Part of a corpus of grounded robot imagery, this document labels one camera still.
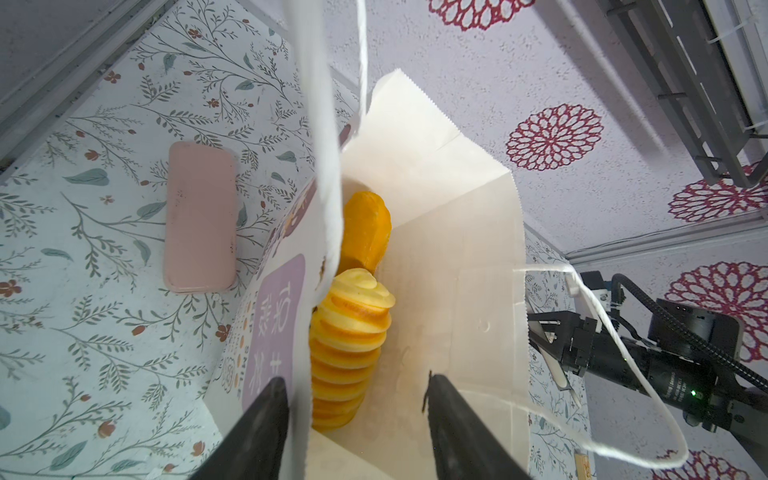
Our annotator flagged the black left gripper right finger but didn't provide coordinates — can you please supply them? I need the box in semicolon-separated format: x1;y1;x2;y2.
422;373;529;480

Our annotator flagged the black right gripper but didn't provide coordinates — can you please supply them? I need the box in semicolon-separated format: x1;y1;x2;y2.
528;271;744;420

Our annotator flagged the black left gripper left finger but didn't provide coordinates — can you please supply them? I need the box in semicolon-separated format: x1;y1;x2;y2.
190;377;290;480

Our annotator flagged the ridged spiral bread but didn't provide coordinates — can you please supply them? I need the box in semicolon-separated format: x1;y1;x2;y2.
309;268;396;431

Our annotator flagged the white printed paper bag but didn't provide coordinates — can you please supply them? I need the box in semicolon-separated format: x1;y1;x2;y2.
200;0;691;480

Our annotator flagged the long golden baguette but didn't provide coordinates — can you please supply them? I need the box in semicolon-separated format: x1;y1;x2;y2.
337;191;392;274

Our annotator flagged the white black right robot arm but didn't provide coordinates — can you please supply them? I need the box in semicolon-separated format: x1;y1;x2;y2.
528;271;767;469

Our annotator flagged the pink object behind bag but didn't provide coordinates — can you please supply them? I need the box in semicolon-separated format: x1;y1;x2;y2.
163;141;238;293

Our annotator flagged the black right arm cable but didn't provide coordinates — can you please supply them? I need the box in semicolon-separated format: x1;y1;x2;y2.
610;272;768;394

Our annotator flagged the dark grey wall shelf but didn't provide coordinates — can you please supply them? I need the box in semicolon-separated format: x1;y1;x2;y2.
599;1;767;188

